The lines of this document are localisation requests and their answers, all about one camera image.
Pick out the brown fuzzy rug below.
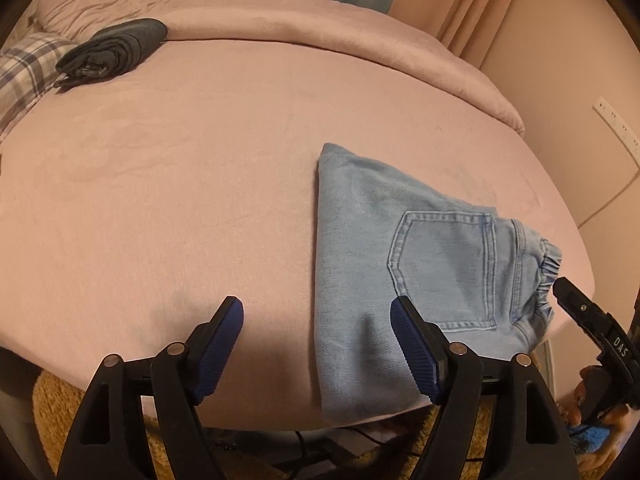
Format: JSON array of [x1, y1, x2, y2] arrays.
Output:
[[31, 369, 581, 480]]

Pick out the black cable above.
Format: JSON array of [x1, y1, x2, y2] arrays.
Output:
[[210, 427, 431, 480]]

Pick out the light blue denim pants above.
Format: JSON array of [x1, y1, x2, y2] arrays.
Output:
[[314, 142, 565, 423]]

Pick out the plaid grey white cloth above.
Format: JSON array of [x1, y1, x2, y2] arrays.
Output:
[[0, 32, 81, 143]]

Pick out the blue fuzzy cloth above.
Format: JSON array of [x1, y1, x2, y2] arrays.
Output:
[[567, 422, 618, 458]]

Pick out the dark grey folded cloth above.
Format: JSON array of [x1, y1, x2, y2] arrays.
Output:
[[54, 18, 168, 87]]

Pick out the pink bed sheet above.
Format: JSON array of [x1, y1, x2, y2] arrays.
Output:
[[0, 35, 596, 431]]

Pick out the thin wall cable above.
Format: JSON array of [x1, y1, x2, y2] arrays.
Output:
[[576, 160, 640, 229]]

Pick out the person's right hand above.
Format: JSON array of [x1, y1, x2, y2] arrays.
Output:
[[570, 380, 631, 461]]

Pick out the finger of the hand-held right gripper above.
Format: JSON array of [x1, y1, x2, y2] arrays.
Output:
[[552, 276, 610, 333]]

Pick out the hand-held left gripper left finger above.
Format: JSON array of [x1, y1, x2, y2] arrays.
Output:
[[55, 296, 245, 480]]

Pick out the white wall power strip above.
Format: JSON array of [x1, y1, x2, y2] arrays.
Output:
[[593, 97, 640, 159]]

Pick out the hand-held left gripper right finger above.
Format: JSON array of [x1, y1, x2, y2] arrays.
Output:
[[390, 296, 581, 480]]

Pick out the pink duvet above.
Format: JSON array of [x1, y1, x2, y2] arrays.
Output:
[[37, 0, 526, 136]]

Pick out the pink curtain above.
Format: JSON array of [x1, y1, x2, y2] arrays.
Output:
[[387, 0, 533, 71]]

